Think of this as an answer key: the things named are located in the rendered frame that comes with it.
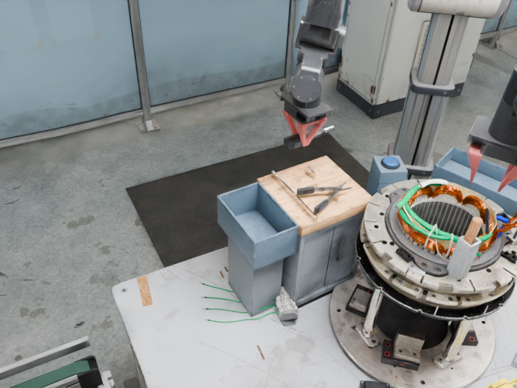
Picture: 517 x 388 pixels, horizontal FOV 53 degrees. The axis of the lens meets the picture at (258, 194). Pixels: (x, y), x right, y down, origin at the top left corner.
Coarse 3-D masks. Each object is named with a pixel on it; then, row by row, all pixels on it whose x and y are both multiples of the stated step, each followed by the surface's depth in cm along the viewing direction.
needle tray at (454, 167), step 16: (448, 160) 135; (464, 160) 133; (432, 176) 130; (448, 176) 127; (464, 176) 131; (480, 176) 131; (496, 176) 130; (480, 192) 123; (496, 192) 120; (512, 192) 127; (512, 208) 119
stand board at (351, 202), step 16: (320, 160) 127; (288, 176) 122; (304, 176) 122; (320, 176) 122; (336, 176) 123; (272, 192) 117; (320, 192) 118; (352, 192) 118; (288, 208) 113; (336, 208) 114; (352, 208) 114; (304, 224) 110; (320, 224) 111
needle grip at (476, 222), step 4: (476, 216) 89; (472, 220) 88; (476, 220) 88; (480, 220) 88; (472, 224) 88; (476, 224) 88; (480, 224) 88; (472, 228) 89; (476, 228) 88; (468, 232) 90; (472, 232) 89; (476, 232) 89; (468, 236) 90; (472, 236) 90; (468, 240) 91; (472, 240) 90
